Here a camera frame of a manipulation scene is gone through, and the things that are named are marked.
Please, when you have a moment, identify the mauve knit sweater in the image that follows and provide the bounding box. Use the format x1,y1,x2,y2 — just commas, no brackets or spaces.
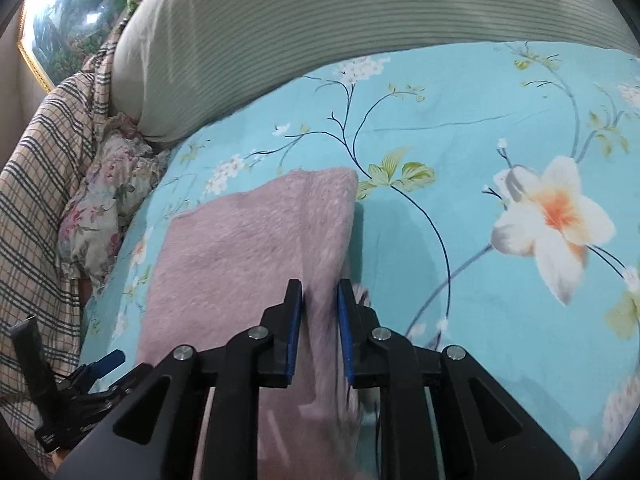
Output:
137,167,359,479

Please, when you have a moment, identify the beige plaid blanket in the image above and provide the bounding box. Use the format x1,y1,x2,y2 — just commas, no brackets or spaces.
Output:
0,19,132,476

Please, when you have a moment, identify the turquoise floral bed sheet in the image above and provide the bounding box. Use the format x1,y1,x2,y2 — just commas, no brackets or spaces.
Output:
80,42,639,477

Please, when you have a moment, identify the green striped pillow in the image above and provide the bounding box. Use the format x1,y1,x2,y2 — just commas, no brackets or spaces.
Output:
111,0,639,145

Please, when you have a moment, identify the gold framed landscape painting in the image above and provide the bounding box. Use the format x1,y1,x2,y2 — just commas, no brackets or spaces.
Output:
17,0,126,92

